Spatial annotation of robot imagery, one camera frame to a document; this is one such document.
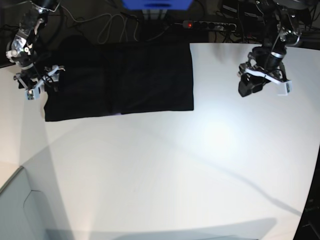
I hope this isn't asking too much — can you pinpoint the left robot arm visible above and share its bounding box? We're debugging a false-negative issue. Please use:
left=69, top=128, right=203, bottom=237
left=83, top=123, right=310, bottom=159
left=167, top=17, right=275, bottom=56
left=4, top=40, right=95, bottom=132
left=237, top=0, right=301, bottom=97

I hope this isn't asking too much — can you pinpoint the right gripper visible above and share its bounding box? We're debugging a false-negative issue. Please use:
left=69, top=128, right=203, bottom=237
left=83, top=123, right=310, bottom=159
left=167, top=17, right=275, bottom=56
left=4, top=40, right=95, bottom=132
left=13, top=65, right=65, bottom=100

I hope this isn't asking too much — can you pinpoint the black T-shirt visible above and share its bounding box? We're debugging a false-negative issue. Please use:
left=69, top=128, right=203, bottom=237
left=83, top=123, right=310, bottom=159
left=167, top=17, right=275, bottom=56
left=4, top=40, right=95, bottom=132
left=44, top=43, right=194, bottom=122

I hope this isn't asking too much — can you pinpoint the grey panel bottom left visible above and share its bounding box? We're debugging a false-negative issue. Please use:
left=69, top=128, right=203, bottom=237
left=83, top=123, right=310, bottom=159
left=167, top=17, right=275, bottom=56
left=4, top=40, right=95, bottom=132
left=0, top=166, right=73, bottom=240

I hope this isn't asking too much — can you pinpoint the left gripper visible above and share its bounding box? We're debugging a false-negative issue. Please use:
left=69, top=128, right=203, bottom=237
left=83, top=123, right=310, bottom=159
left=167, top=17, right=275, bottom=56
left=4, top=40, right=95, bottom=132
left=237, top=46, right=293, bottom=98

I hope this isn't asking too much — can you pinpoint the blue plastic box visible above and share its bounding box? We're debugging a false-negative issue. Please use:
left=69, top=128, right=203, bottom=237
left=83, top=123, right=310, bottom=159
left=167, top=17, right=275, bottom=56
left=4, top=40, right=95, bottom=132
left=122, top=0, right=193, bottom=11

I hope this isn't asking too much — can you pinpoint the white coiled cable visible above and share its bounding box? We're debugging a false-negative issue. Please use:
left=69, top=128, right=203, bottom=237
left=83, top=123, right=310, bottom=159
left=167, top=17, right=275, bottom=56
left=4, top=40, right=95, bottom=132
left=62, top=4, right=166, bottom=46

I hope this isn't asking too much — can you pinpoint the black power strip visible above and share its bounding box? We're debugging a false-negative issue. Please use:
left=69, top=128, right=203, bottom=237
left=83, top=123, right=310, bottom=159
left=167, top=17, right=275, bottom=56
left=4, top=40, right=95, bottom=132
left=174, top=20, right=237, bottom=32

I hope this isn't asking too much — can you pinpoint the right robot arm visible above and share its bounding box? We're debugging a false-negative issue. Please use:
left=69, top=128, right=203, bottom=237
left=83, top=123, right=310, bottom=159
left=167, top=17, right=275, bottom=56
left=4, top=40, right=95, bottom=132
left=5, top=0, right=65, bottom=100

